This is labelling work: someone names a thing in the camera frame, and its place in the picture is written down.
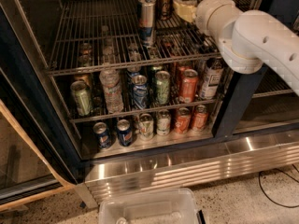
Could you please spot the blue pepsi can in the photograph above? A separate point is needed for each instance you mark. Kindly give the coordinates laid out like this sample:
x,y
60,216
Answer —
x,y
124,132
102,135

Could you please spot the green can left middle shelf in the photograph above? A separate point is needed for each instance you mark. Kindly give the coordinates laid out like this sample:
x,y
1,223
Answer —
x,y
82,97

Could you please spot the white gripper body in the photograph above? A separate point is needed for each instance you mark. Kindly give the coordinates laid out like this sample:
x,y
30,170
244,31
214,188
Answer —
x,y
204,12

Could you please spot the gold can behind green can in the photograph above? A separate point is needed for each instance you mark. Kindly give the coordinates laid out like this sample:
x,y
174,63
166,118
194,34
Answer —
x,y
87,78

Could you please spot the stainless steel fridge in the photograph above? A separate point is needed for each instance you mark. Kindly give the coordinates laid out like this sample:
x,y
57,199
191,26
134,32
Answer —
x,y
252,124

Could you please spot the white label glass bottle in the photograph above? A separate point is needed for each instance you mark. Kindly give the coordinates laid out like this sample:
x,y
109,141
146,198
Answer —
x,y
211,78

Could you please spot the wire fridge shelf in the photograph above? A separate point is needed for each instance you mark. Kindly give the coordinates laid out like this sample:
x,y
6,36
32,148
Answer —
x,y
146,108
97,34

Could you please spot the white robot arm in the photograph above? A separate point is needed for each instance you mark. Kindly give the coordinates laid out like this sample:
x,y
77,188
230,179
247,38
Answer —
x,y
246,40

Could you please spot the tall silver blue energy can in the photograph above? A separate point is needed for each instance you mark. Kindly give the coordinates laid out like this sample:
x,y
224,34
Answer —
x,y
146,21

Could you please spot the top wire fridge shelf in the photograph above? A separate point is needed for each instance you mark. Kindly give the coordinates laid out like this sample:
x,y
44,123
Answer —
x,y
97,34

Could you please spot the green can shelf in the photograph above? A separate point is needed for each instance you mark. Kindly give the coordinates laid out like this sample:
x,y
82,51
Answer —
x,y
162,84
82,97

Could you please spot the white green can bottom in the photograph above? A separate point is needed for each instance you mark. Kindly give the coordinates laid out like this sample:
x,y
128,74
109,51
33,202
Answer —
x,y
163,122

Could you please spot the silver green can bottom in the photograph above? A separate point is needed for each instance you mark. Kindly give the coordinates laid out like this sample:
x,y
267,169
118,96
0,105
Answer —
x,y
146,126

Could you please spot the middle wire fridge shelf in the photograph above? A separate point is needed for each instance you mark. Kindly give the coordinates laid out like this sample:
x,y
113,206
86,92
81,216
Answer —
x,y
146,108

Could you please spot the blue pepsi can left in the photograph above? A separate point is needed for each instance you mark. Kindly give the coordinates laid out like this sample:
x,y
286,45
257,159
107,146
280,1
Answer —
x,y
102,135

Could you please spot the orange can behind middle shelf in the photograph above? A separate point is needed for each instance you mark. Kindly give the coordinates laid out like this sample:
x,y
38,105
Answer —
x,y
181,67

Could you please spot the clear plastic bin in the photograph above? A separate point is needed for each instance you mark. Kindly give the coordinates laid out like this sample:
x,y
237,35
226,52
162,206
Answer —
x,y
168,206

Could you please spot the orange can middle shelf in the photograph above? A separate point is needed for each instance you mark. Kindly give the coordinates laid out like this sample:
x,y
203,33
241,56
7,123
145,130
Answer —
x,y
188,86

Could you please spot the blue silver can middle shelf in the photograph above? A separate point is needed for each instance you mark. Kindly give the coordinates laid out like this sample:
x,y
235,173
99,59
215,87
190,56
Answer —
x,y
140,91

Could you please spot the clear plastic water bottle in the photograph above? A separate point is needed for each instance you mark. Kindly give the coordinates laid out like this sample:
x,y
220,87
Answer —
x,y
111,84

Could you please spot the open glass fridge door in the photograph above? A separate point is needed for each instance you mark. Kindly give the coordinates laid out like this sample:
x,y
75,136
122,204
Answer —
x,y
37,158

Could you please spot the orange can bottom right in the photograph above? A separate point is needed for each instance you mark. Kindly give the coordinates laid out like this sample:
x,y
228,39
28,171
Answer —
x,y
199,118

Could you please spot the blue pepsi can right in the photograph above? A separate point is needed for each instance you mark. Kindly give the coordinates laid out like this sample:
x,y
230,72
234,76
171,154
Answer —
x,y
124,132

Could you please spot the orange can bottom left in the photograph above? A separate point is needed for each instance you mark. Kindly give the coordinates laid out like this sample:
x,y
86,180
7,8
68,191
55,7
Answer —
x,y
182,120

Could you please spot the orange brown can top shelf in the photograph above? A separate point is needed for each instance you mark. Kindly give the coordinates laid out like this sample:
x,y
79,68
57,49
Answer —
x,y
164,9

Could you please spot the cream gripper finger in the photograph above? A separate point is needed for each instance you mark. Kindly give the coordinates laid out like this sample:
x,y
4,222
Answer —
x,y
185,9

